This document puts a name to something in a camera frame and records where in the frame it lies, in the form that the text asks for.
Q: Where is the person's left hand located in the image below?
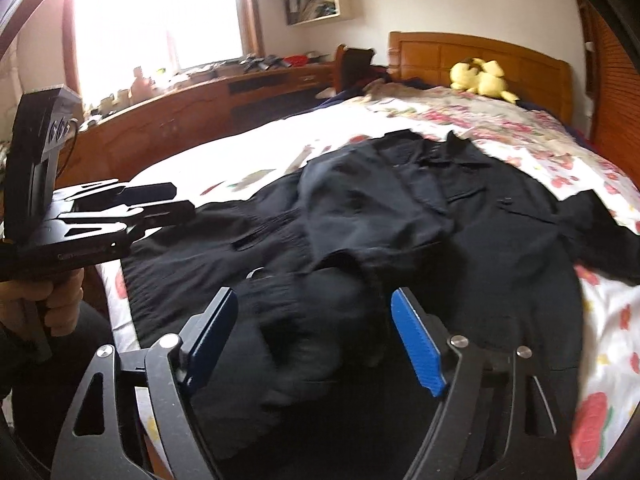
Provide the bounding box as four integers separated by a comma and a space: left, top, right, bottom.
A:
0, 267, 86, 338

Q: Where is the yellow plush toy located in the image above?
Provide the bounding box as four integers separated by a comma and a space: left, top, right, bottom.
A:
449, 58, 518, 105

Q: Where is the wooden wardrobe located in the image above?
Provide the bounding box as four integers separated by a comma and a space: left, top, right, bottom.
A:
574, 0, 640, 166

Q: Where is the long wooden cabinet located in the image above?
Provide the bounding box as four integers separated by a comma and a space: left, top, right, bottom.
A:
55, 57, 346, 181

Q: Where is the floral bed sheet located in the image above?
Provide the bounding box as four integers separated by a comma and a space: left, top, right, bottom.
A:
95, 85, 640, 480

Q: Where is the clutter of small items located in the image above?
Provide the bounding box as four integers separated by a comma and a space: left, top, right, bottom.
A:
82, 52, 333, 121

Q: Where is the black jacket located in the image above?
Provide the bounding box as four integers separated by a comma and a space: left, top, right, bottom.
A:
122, 130, 640, 480

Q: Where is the dark blue cloth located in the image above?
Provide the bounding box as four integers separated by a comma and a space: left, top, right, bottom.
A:
315, 76, 401, 111

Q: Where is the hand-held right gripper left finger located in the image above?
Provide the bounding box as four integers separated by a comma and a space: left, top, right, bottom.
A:
50, 287, 238, 480

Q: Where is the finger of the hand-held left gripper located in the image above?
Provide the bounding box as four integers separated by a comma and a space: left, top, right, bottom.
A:
52, 180, 178, 211
46, 200, 197, 241

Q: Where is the wooden framed window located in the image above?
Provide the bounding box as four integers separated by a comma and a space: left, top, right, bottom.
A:
62, 0, 263, 106

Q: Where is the dark wooden chair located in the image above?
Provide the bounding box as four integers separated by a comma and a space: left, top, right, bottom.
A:
334, 44, 376, 92

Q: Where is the wooden headboard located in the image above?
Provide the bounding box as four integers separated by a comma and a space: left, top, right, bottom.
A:
387, 31, 573, 121

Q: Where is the beige patterned blanket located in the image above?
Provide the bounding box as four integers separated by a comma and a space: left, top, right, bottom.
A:
362, 82, 568, 133

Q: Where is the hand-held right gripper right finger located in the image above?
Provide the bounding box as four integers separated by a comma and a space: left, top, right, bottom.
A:
390, 287, 576, 480

